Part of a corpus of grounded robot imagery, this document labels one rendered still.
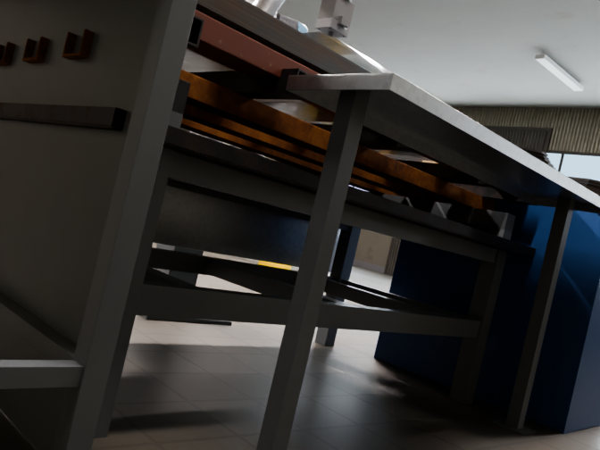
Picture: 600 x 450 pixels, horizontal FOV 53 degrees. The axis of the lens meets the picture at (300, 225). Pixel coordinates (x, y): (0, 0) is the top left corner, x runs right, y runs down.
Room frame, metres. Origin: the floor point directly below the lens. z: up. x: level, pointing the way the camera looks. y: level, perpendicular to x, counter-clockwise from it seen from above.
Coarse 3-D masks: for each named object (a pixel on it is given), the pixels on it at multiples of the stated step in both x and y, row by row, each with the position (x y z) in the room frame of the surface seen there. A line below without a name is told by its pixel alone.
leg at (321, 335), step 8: (344, 232) 2.56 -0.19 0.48; (352, 232) 2.54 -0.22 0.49; (360, 232) 2.58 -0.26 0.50; (344, 240) 2.56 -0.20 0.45; (352, 240) 2.55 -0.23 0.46; (344, 248) 2.55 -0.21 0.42; (352, 248) 2.56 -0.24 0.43; (336, 256) 2.57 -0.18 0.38; (344, 256) 2.54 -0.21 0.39; (352, 256) 2.57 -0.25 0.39; (336, 264) 2.57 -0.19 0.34; (344, 264) 2.54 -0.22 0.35; (352, 264) 2.58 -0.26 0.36; (336, 272) 2.56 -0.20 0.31; (344, 272) 2.55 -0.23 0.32; (336, 296) 2.54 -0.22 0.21; (320, 328) 2.57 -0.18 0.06; (328, 328) 2.54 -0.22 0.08; (320, 336) 2.56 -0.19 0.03; (328, 336) 2.54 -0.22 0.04; (328, 344) 2.55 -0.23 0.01
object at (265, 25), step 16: (208, 0) 1.11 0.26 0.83; (224, 0) 1.13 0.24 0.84; (240, 0) 1.15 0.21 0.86; (224, 16) 1.13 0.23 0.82; (240, 16) 1.16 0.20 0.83; (256, 16) 1.19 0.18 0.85; (272, 16) 1.21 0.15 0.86; (256, 32) 1.19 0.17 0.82; (272, 32) 1.22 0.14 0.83; (288, 32) 1.25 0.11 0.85; (272, 48) 1.27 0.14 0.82; (288, 48) 1.26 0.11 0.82; (304, 48) 1.29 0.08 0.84; (320, 48) 1.32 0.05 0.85; (192, 64) 1.59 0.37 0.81; (208, 64) 1.54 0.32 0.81; (304, 64) 1.33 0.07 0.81; (320, 64) 1.33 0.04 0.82; (336, 64) 1.36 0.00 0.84; (352, 64) 1.40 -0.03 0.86; (288, 112) 1.94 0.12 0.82; (304, 112) 1.88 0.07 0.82; (320, 112) 1.83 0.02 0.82; (416, 160) 2.37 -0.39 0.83
